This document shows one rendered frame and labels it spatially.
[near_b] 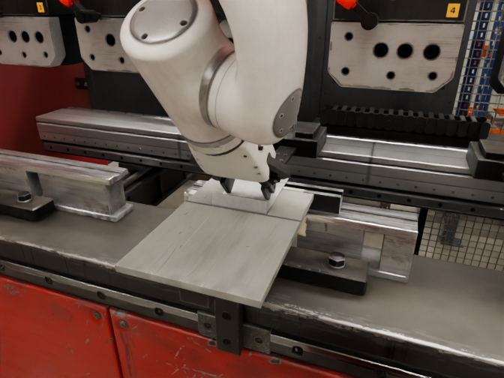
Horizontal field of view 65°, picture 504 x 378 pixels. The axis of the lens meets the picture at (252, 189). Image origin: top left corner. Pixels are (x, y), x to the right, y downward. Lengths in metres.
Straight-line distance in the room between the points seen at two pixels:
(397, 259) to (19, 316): 0.78
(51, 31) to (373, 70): 0.51
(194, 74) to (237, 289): 0.22
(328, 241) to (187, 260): 0.26
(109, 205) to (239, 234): 0.38
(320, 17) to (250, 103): 0.79
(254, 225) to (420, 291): 0.28
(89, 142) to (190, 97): 0.81
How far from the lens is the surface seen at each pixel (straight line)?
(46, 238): 0.84
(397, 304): 0.64
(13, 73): 1.36
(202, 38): 0.34
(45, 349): 1.03
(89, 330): 0.87
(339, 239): 0.65
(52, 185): 0.91
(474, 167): 0.82
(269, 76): 0.31
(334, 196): 0.63
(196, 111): 0.37
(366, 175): 0.87
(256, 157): 0.48
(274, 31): 0.30
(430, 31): 0.53
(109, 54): 0.69
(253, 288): 0.43
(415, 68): 0.54
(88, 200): 0.86
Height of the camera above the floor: 1.28
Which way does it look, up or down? 26 degrees down
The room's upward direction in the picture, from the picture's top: straight up
